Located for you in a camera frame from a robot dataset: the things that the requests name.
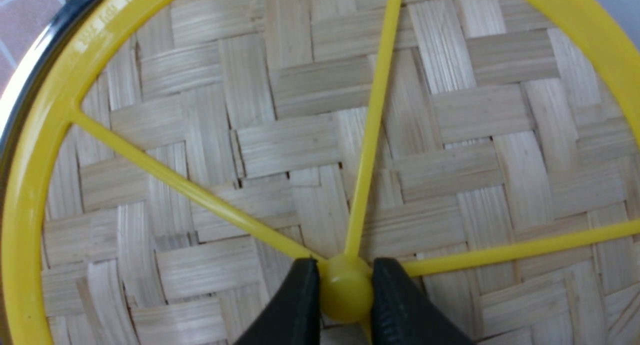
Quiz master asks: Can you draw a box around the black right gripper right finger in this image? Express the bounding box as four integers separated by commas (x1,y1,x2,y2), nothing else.
370,258,474,345

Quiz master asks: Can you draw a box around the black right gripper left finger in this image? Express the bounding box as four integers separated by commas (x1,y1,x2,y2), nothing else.
235,258,321,345

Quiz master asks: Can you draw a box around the woven bamboo steamer lid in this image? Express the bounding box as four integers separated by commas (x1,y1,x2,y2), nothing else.
1,0,639,345

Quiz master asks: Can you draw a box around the stainless steel pot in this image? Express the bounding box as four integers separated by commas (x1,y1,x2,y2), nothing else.
0,0,121,166

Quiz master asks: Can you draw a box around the pink checkered tablecloth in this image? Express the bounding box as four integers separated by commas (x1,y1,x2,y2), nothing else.
0,0,66,92

